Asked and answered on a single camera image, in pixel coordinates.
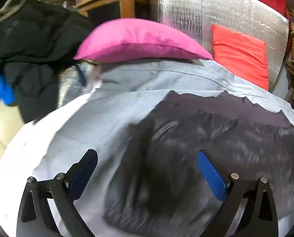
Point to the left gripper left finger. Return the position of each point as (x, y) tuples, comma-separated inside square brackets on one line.
[(35, 217)]

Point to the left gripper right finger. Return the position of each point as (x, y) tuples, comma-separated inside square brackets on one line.
[(259, 217)]

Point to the dark plaid jacket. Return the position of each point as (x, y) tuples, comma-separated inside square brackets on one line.
[(165, 186)]

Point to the black clothing pile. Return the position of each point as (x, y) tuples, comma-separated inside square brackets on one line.
[(37, 43)]

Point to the blue cloth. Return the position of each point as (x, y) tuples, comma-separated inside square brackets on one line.
[(6, 92)]

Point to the clear plastic bag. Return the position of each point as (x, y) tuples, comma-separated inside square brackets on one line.
[(80, 79)]

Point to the grey bed sheet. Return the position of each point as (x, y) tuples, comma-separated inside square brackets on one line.
[(101, 120)]

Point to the red-orange pillow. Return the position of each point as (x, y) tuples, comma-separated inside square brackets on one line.
[(243, 55)]

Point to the magenta pillow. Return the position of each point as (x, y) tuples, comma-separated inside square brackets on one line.
[(127, 39)]

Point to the silver foil insulation mat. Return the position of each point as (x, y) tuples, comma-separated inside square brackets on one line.
[(251, 17)]

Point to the wooden cabinet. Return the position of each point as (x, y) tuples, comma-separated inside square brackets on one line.
[(100, 11)]

